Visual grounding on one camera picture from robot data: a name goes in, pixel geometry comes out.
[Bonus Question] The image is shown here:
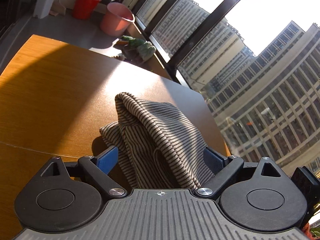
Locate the striped beige knit garment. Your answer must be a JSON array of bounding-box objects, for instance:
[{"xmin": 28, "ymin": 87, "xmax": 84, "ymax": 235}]
[{"xmin": 100, "ymin": 93, "xmax": 214, "ymax": 189}]

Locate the red pot with grass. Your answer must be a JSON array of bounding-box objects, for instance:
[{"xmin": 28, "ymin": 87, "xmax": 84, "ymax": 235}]
[{"xmin": 301, "ymin": 202, "xmax": 320, "ymax": 240}]

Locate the light green plush slipper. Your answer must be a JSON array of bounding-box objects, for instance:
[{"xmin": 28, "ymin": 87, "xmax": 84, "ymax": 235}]
[{"xmin": 136, "ymin": 41, "xmax": 157, "ymax": 62}]

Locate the pink plastic bucket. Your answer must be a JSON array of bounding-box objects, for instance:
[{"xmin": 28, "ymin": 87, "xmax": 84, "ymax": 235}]
[{"xmin": 100, "ymin": 2, "xmax": 135, "ymax": 37}]

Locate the red plastic bucket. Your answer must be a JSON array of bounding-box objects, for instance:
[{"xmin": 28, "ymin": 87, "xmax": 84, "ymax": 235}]
[{"xmin": 72, "ymin": 0, "xmax": 101, "ymax": 20}]

